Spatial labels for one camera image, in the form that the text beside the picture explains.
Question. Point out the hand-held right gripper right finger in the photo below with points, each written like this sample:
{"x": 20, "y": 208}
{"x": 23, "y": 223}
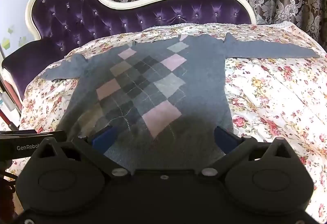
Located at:
{"x": 224, "y": 138}

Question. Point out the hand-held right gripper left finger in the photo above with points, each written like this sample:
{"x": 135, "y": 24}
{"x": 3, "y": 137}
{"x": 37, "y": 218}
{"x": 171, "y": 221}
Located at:
{"x": 102, "y": 141}

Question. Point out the grey argyle sweater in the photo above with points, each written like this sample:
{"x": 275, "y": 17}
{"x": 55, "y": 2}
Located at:
{"x": 153, "y": 80}

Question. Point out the red pole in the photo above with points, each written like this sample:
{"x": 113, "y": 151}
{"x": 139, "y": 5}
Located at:
{"x": 7, "y": 120}

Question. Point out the floral blanket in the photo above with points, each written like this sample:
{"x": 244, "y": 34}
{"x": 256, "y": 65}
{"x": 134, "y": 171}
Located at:
{"x": 268, "y": 91}

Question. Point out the purple tufted sofa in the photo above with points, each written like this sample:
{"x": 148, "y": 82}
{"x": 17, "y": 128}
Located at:
{"x": 102, "y": 14}

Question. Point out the green wall sticker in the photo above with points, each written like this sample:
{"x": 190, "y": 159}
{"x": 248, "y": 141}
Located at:
{"x": 6, "y": 42}

